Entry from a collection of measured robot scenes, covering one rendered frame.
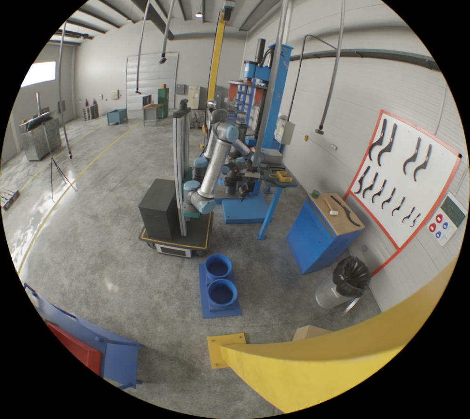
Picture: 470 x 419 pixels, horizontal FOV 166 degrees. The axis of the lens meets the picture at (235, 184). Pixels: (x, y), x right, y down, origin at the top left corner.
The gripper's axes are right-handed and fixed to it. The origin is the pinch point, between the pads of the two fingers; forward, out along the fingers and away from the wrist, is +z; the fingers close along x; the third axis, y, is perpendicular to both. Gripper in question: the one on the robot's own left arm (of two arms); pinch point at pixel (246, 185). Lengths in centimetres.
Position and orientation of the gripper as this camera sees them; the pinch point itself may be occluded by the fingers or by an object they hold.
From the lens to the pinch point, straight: 191.2
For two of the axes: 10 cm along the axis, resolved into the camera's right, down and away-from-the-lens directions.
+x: 1.3, -4.4, 8.9
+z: 2.5, 8.8, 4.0
